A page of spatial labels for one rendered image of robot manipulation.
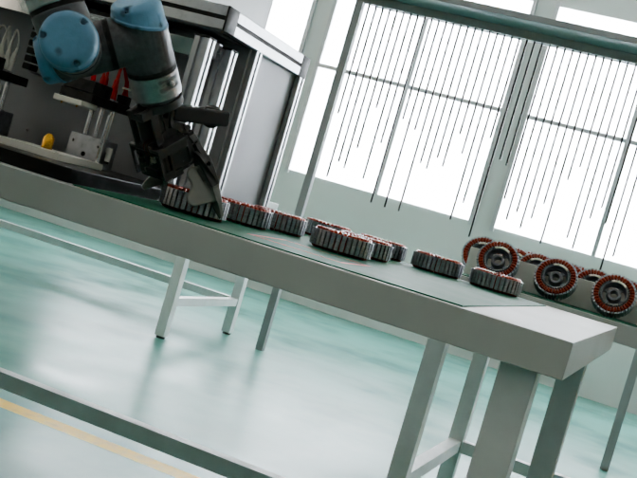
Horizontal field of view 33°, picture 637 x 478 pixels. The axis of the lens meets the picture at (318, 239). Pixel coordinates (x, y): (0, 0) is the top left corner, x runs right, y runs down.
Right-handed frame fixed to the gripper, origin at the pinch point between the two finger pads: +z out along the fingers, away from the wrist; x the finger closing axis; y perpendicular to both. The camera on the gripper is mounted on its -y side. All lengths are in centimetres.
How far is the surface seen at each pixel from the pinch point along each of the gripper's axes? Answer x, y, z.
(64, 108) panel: -56, -14, 0
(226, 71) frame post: -20.6, -28.4, -8.0
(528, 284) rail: -11, -108, 84
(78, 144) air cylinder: -38.3, -4.5, -0.1
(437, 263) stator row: 4, -53, 41
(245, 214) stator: -1.9, -11.1, 8.4
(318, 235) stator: 9.1, -16.8, 12.6
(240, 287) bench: -262, -204, 231
